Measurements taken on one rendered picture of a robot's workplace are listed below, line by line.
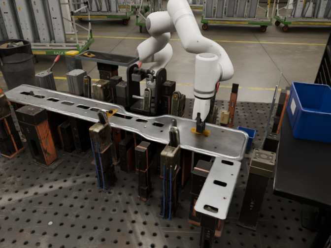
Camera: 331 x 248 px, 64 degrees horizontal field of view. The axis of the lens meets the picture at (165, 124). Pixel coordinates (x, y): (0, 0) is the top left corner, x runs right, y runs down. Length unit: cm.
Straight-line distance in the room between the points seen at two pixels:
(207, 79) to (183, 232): 63
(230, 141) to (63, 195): 82
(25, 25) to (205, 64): 506
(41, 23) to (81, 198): 467
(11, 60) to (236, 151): 339
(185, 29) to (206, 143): 47
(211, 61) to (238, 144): 37
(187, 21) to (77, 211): 94
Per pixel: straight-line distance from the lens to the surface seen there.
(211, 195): 90
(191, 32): 111
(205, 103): 105
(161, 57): 171
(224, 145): 112
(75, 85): 159
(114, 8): 891
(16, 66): 406
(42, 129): 146
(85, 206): 131
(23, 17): 581
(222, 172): 99
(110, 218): 124
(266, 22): 805
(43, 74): 179
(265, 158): 100
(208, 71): 100
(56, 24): 559
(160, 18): 135
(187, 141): 112
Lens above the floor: 165
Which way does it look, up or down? 32 degrees down
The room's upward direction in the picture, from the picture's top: straight up
